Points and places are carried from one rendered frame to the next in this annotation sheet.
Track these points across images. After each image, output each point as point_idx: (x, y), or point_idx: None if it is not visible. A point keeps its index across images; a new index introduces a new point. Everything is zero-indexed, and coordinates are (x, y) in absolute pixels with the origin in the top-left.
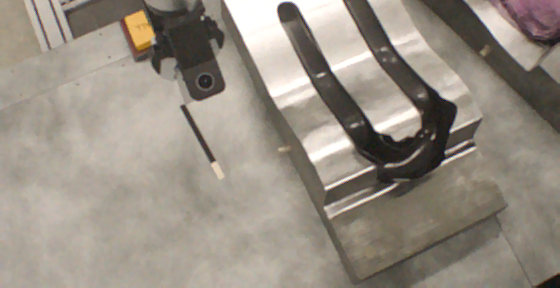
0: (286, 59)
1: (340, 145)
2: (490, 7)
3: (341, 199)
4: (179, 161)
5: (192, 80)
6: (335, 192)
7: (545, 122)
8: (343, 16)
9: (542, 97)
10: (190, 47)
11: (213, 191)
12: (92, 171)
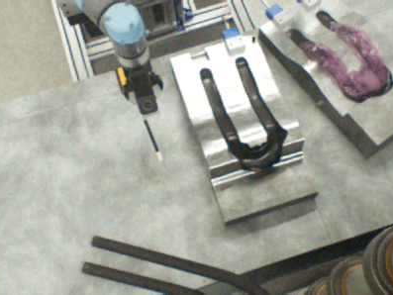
0: (201, 99)
1: (220, 147)
2: (324, 77)
3: (221, 176)
4: (139, 149)
5: (141, 104)
6: (216, 171)
7: (354, 147)
8: (236, 78)
9: (351, 133)
10: (141, 87)
11: (155, 166)
12: (90, 150)
